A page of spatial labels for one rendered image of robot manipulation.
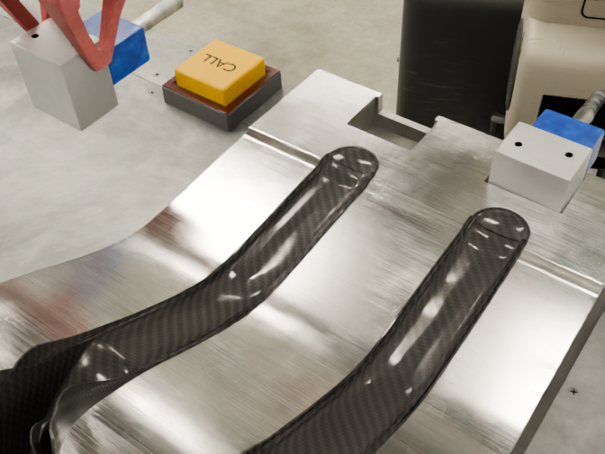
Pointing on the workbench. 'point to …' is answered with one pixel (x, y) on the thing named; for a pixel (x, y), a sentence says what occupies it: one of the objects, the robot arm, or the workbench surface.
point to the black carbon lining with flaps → (468, 315)
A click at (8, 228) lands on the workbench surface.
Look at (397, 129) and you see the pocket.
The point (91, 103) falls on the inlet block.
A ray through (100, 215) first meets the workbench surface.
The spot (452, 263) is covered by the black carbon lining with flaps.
